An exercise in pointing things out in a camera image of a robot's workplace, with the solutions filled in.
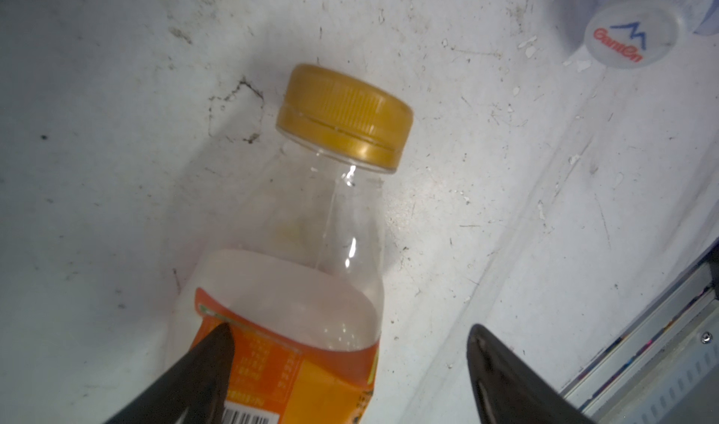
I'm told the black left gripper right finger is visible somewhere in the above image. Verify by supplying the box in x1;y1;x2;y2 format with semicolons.
466;324;592;424

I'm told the clear bottle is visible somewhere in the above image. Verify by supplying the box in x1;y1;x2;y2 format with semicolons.
584;0;718;70

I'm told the aluminium rail with beads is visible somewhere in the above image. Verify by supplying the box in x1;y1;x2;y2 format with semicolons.
561;244;718;424

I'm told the yellow cap orange bottle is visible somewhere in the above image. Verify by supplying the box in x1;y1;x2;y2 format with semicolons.
166;64;413;423

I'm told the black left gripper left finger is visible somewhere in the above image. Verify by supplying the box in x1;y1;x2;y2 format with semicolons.
108;323;235;423

